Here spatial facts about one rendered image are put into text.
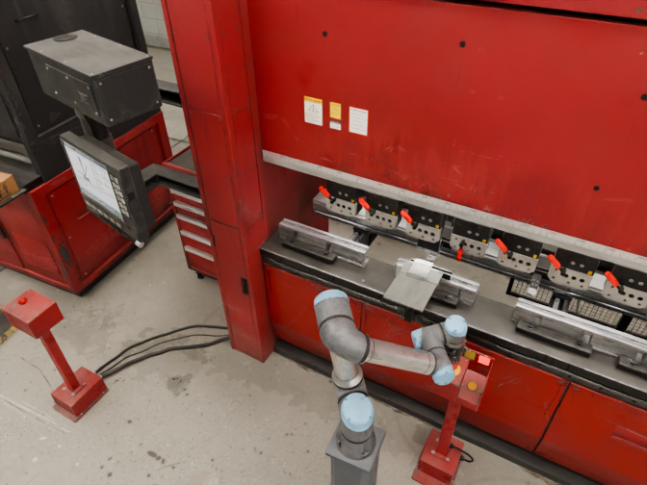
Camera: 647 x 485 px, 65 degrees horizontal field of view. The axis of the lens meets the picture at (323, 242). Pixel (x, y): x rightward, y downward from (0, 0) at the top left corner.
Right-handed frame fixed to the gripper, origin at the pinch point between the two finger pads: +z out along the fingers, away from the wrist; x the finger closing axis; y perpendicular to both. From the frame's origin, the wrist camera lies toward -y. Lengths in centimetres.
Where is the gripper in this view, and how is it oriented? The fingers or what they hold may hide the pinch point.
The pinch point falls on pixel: (454, 353)
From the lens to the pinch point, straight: 216.7
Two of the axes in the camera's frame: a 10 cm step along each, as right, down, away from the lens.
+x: 8.8, 2.9, -3.8
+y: -4.4, 8.0, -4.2
